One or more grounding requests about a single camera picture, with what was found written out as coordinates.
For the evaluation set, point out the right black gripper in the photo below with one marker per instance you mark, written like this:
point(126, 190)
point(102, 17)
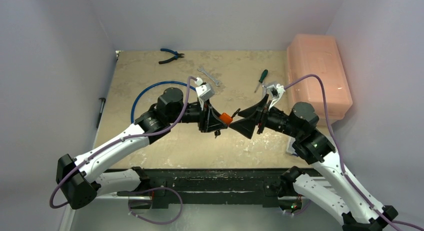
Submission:
point(261, 116)

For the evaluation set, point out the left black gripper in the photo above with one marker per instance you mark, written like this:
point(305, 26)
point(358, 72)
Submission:
point(209, 116)

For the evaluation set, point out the orange black padlock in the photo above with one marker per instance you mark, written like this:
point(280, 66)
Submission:
point(228, 119)

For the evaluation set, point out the blue cable lock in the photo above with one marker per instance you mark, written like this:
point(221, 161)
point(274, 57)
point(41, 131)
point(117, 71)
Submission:
point(134, 105)

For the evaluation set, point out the black padlock keys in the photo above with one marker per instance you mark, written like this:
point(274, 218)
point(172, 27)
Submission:
point(217, 133)

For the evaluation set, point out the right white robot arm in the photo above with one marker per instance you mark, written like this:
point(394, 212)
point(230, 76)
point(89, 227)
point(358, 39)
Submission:
point(349, 202)

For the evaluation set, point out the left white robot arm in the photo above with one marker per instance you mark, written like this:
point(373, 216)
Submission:
point(81, 179)

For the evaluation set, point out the small silver wrench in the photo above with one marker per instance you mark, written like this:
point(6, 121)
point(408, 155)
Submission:
point(214, 80)

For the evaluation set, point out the clear plastic bags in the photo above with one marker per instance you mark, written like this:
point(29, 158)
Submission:
point(289, 147)

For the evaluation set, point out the orange plastic toolbox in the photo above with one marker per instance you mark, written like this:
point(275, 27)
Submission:
point(314, 62)

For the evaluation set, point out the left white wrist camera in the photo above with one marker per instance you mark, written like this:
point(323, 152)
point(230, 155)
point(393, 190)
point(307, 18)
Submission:
point(204, 91)

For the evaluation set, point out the green handled screwdriver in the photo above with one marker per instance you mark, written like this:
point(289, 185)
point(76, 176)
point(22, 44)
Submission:
point(261, 79)

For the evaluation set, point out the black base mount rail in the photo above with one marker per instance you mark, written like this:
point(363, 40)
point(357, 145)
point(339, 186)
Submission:
point(202, 186)

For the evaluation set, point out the black handled tool at edge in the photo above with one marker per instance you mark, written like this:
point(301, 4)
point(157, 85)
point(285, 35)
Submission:
point(102, 106)

